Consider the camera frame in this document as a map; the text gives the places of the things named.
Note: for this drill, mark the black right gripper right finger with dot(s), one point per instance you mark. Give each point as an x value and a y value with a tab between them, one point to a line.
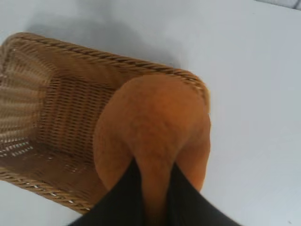
188	204

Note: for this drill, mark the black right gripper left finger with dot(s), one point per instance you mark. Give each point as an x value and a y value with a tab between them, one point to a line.
113	207

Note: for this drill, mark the orange knobbed toy fruit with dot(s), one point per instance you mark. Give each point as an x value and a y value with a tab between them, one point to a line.
152	122

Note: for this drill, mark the brown woven wicker basket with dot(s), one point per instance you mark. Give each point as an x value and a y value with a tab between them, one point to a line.
58	113

